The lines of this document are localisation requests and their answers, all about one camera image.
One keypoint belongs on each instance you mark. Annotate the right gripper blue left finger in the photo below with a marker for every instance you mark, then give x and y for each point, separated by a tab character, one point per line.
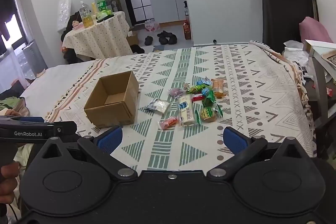
99	149

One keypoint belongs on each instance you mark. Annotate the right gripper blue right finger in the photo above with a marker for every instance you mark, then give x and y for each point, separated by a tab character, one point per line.
245	151

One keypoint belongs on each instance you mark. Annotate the green pastry packet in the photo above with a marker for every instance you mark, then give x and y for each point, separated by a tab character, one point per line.
208	114

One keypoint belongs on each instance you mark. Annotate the large white cracker packet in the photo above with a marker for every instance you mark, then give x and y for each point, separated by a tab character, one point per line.
186	110

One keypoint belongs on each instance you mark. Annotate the orange biscuit packet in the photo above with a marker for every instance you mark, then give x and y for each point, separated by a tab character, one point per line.
218	87

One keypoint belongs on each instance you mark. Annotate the clear white snack packet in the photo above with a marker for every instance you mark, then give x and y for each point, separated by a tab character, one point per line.
158	106

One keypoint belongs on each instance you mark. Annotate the red sausage snack packet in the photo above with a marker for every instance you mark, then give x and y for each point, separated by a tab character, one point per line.
168	123

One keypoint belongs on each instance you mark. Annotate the green candy packet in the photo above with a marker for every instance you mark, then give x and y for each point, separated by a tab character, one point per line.
197	89

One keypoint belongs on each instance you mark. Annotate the blue candy packet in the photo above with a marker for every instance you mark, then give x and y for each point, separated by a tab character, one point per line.
205	81

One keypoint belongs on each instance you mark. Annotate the purple candy packet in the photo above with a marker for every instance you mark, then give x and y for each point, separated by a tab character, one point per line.
176	92

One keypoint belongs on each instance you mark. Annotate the person's left hand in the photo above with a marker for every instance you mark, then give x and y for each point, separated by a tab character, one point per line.
9	172

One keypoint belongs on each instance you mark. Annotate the open cardboard box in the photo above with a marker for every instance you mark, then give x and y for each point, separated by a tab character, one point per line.
113	100

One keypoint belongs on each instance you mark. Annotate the white radiator heater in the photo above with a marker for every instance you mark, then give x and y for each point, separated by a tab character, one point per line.
34	58

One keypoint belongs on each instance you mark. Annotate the patterned bed blanket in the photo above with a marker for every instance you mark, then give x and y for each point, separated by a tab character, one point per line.
264	98

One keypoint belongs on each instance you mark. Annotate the round table with dotted cloth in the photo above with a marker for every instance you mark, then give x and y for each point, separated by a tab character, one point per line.
102	40

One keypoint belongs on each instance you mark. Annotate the white side table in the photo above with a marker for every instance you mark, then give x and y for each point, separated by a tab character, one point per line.
318	53

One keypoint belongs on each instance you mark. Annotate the clear yellow drink bottle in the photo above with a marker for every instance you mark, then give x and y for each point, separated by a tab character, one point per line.
86	16

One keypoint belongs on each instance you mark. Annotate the black slippers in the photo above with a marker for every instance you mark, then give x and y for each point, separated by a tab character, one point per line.
164	39

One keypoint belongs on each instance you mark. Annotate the pink plastic bag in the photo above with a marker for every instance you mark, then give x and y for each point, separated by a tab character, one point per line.
151	25

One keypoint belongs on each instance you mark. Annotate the red oil bottle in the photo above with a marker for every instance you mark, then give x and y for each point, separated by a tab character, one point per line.
187	30

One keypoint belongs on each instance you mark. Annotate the pink cushion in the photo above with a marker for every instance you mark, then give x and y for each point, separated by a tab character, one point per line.
311	29

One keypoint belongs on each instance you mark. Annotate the green soda bottle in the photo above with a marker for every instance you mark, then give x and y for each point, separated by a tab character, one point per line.
101	5

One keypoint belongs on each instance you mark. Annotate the black chair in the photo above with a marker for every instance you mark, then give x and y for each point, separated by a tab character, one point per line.
281	19

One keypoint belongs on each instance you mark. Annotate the white kitchen cabinet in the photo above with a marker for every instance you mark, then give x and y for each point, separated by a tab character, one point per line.
166	11

